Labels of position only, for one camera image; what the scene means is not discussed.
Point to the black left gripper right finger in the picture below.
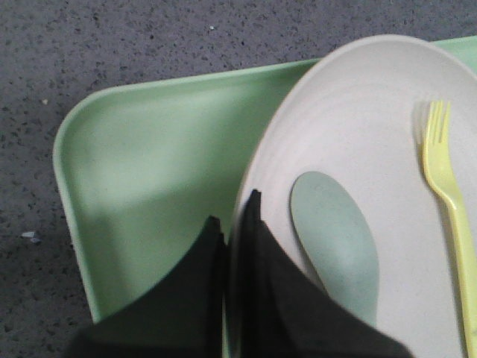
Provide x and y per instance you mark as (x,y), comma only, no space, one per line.
(283,314)

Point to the yellow plastic fork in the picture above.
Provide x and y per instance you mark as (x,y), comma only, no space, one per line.
(439,174)

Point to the beige round plate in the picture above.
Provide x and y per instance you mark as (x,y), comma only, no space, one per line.
(358,116)

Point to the sage green spoon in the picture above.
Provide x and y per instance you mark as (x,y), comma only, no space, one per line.
(338,242)

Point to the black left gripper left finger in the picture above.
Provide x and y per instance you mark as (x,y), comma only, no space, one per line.
(181,316)

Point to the light green rectangular tray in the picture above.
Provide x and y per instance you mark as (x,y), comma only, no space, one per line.
(139,167)

